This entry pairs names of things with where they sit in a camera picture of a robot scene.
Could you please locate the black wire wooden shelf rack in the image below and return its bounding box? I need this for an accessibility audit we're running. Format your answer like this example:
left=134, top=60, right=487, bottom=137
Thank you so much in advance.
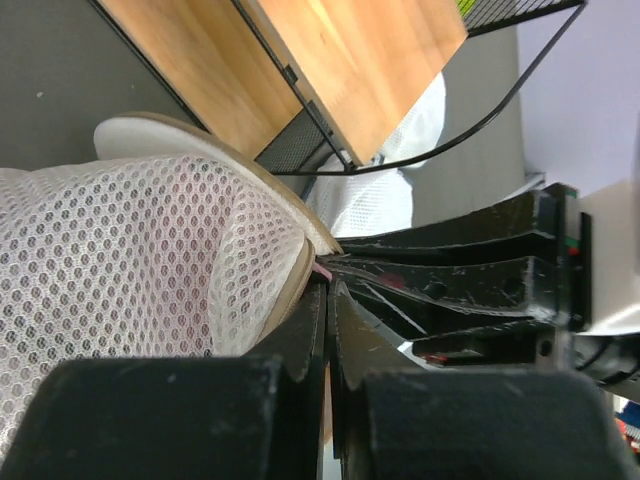
left=95, top=1, right=585, bottom=176

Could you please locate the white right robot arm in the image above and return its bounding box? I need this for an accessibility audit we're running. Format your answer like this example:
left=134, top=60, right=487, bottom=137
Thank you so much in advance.
left=322, top=181, right=639, bottom=389

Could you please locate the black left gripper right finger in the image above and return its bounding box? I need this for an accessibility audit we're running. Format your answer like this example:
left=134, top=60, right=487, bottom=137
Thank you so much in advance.
left=329, top=281, right=635, bottom=479

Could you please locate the white mesh bag grey trim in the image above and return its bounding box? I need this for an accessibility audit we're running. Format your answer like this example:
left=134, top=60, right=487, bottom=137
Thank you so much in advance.
left=304, top=74, right=446, bottom=238

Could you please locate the white mesh bra laundry bag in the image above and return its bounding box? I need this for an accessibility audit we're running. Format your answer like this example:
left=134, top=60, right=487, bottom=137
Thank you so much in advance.
left=1, top=115, right=340, bottom=451

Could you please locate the pink black bra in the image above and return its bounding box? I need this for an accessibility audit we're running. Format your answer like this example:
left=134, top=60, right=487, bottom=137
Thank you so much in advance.
left=313, top=263, right=332, bottom=282

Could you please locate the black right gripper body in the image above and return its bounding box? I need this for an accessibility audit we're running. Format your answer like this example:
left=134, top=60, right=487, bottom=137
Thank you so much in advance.
left=412, top=183, right=592, bottom=368

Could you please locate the lime green plate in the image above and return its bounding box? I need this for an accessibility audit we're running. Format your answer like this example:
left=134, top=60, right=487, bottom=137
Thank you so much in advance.
left=456, top=0, right=475, bottom=18

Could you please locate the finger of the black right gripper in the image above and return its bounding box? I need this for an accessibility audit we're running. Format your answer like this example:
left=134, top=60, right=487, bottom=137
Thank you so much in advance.
left=324, top=256, right=557, bottom=325
left=339, top=192, right=559, bottom=263

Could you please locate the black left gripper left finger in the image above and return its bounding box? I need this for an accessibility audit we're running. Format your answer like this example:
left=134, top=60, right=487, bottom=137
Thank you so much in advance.
left=1, top=282, right=328, bottom=479

